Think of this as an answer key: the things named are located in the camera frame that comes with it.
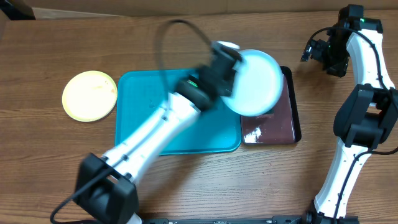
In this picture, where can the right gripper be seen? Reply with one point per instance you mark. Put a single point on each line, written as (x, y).
(339, 70)

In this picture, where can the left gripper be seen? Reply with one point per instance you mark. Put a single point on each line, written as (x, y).
(226, 88)

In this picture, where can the light blue plate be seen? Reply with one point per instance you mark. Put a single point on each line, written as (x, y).
(258, 84)

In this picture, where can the yellow plate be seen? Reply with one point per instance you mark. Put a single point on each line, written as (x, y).
(89, 96)

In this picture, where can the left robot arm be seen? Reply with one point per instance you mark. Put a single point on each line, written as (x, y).
(107, 186)

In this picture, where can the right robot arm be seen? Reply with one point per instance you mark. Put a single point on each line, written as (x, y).
(365, 119)

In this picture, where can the teal plastic tray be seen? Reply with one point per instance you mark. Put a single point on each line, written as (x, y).
(139, 95)

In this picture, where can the black water tray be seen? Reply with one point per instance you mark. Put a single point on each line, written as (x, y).
(279, 126)

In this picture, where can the dark object top-left corner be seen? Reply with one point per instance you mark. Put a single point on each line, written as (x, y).
(17, 10)

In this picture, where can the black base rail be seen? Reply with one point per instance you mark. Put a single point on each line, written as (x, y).
(281, 219)

